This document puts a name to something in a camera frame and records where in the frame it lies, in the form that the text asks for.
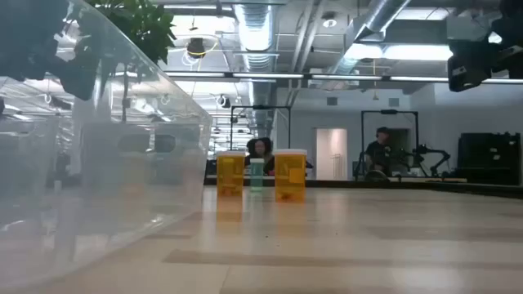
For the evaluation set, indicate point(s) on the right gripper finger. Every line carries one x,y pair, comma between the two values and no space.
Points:
470,65

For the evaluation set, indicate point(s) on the large amber pill bottle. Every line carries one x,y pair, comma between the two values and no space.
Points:
231,173
290,175

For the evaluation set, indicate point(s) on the small teal pill bottle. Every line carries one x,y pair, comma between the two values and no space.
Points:
256,175

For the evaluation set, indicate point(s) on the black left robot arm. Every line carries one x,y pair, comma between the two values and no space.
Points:
28,36

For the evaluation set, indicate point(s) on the background black robot arm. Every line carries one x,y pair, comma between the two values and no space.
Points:
425,156

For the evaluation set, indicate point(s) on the clear plastic bin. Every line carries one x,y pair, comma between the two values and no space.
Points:
81,228

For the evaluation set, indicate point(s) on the black cabinet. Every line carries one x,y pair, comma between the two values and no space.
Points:
488,159

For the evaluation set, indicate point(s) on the person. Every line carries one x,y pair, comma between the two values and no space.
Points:
261,148
379,153

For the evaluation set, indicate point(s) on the white door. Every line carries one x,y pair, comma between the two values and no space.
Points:
331,153

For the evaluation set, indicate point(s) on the background black station frame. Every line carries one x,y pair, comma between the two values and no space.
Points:
388,111
261,107

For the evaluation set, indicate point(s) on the silver spiral ventilation duct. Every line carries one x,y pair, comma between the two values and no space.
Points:
376,16

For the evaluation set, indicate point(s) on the black aluminium table frame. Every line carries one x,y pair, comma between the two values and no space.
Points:
367,184

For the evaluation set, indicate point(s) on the wide silver ventilation duct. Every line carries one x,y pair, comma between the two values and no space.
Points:
256,32

